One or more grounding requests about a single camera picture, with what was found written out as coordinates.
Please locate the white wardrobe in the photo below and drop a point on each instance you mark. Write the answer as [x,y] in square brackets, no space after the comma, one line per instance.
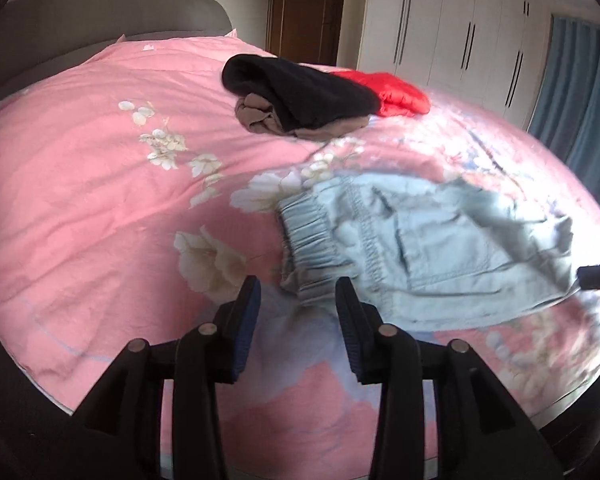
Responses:
[490,53]

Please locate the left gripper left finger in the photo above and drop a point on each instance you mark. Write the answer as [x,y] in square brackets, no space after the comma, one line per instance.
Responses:
[116,430]

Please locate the grey upholstered headboard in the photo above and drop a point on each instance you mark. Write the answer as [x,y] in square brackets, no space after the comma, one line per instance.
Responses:
[42,38]

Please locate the blue curtain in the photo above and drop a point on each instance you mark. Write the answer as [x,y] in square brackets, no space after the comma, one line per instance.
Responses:
[566,117]

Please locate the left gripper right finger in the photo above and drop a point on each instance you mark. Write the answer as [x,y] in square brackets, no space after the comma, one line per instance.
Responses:
[482,431]

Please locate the brown folded garment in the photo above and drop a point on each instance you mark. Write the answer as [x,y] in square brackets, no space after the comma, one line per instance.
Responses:
[257,115]

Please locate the light blue denim pants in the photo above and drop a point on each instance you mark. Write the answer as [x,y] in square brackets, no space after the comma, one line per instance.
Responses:
[428,256]

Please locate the black folded garment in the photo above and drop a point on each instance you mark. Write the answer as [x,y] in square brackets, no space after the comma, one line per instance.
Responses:
[301,95]

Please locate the pink floral bed cover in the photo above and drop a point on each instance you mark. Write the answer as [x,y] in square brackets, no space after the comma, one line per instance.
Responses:
[133,203]

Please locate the red puffer jacket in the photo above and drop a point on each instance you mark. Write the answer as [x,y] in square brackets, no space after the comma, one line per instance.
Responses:
[397,97]

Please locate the dark wooden door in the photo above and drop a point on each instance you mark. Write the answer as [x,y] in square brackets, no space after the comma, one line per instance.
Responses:
[304,31]

